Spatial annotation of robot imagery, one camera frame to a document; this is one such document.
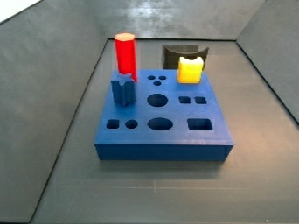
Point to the black curved cradle fixture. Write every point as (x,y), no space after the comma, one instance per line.
(172,52)

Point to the blue block with shaped holes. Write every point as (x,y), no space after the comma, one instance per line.
(173,123)

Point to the blue star-shaped peg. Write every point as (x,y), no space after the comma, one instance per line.
(123,88)

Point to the yellow notched block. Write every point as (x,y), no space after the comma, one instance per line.
(189,70)

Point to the red hexagonal peg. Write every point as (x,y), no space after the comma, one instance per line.
(125,53)

